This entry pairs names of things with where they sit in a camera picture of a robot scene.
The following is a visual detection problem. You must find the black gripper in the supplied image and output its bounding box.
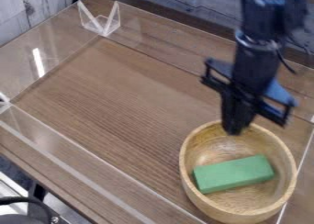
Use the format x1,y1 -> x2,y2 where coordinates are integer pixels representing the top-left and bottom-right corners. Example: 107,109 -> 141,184
202,30 -> 297,135

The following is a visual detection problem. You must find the wooden bowl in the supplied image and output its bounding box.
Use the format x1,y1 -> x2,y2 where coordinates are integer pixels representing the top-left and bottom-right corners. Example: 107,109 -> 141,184
180,121 -> 297,224

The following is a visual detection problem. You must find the green rectangular block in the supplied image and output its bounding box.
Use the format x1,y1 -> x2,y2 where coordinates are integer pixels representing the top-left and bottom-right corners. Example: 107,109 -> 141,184
192,155 -> 276,194

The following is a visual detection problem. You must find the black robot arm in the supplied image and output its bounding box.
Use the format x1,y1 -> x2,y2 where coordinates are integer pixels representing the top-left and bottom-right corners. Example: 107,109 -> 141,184
202,0 -> 308,135

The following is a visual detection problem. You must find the clear acrylic corner bracket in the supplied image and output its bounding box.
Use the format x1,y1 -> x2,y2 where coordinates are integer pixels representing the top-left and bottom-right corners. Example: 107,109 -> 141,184
78,1 -> 121,37

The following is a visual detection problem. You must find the clear acrylic barrier wall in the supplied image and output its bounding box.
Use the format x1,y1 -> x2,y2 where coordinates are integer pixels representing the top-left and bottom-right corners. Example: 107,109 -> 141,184
0,0 -> 314,224

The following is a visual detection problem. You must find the black stand with cable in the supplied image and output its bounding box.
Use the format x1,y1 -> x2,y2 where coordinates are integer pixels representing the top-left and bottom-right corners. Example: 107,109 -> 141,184
0,180 -> 71,224

